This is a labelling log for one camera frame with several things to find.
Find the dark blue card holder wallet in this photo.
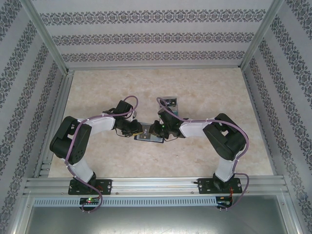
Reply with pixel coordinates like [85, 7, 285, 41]
[133, 122, 163, 143]

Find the black VIP card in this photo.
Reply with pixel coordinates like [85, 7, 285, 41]
[136, 123, 151, 141]

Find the clear acrylic card stand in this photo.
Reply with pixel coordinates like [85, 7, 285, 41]
[157, 97, 180, 117]

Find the dark card with white logo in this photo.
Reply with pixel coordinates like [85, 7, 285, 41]
[160, 97, 177, 108]

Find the left circuit board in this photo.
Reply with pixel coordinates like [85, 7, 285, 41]
[79, 197, 101, 205]

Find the grey metal sheet panel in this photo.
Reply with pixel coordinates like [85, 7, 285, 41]
[24, 204, 297, 234]

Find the aluminium mounting rail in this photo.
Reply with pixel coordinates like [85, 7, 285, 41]
[23, 177, 290, 195]

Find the aluminium back frame rail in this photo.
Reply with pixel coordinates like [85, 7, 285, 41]
[65, 65, 244, 72]

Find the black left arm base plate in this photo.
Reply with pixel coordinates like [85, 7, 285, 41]
[68, 179, 113, 195]

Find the aluminium side frame rail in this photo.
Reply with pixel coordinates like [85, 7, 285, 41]
[33, 70, 75, 178]

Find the slotted grey cable duct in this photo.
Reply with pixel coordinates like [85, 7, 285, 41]
[33, 196, 217, 207]

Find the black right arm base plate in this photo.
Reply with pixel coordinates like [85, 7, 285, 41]
[197, 177, 244, 195]

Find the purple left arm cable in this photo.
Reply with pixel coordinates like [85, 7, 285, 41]
[64, 96, 139, 213]

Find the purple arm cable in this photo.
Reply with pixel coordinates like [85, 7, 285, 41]
[156, 97, 250, 211]
[64, 96, 139, 213]

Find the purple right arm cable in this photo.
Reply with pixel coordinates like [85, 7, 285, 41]
[156, 97, 250, 211]

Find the aluminium frame post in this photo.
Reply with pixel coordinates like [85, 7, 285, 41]
[239, 0, 285, 71]
[20, 0, 73, 75]

